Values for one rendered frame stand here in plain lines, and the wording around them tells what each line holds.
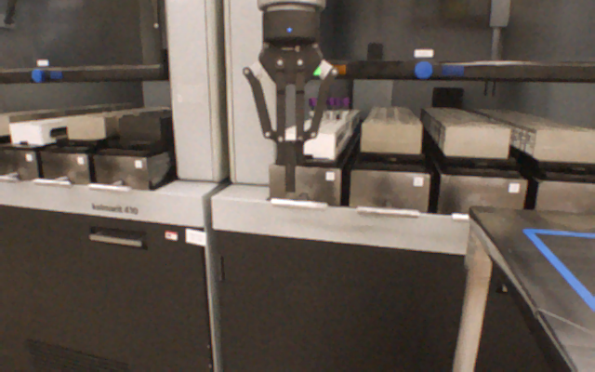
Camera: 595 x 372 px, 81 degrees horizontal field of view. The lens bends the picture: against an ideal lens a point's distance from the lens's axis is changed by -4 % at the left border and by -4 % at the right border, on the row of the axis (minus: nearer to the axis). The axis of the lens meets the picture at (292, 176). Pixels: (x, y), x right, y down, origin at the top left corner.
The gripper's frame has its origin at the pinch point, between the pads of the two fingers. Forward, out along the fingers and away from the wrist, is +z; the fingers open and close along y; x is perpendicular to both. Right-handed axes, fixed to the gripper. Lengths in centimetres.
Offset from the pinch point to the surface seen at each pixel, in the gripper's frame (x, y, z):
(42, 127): -33, 61, -2
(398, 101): -93, -38, -6
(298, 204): -10.5, -1.1, 9.1
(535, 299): 29.1, -17.3, 2.6
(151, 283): -23, 33, 33
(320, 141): -17.8, -4.9, -0.8
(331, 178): -13.6, -6.9, 5.1
